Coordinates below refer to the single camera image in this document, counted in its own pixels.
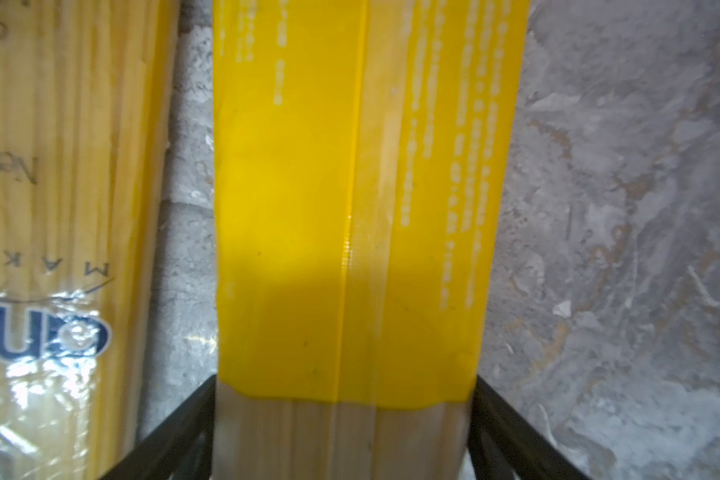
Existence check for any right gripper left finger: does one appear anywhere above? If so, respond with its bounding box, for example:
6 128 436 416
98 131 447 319
102 375 216 480

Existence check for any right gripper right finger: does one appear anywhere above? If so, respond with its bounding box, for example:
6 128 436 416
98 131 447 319
467 377 588 480

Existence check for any yellow spaghetti bag with barcode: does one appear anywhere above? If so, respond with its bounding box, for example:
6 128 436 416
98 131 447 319
213 1 529 479

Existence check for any dark blue spaghetti bag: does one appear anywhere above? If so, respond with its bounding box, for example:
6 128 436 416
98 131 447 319
0 1 180 479

